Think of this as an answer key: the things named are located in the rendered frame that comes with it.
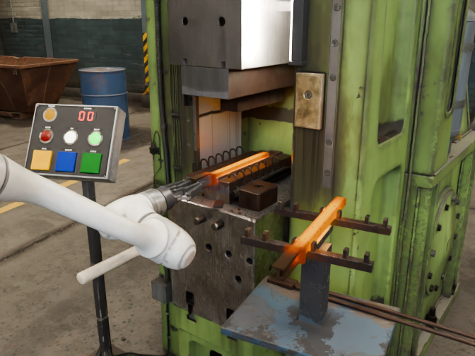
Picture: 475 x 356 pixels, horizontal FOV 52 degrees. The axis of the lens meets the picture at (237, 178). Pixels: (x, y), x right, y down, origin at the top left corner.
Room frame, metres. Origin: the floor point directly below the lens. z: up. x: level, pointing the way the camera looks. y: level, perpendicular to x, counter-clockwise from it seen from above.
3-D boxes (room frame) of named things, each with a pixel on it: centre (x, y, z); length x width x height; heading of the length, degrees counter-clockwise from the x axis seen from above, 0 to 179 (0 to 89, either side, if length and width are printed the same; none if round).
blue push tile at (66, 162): (1.73, 0.63, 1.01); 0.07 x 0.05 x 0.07; 79
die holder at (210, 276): (1.74, -0.07, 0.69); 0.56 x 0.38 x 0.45; 144
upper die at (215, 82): (1.76, -0.02, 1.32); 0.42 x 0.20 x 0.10; 144
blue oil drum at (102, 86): (6.21, 1.69, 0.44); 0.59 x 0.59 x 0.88
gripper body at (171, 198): (1.41, 0.21, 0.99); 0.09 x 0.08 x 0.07; 143
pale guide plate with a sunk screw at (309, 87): (1.51, -0.22, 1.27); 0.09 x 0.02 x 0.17; 54
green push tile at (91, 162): (1.71, 0.54, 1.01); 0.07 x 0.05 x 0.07; 79
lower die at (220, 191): (1.76, -0.02, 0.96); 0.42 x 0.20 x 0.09; 144
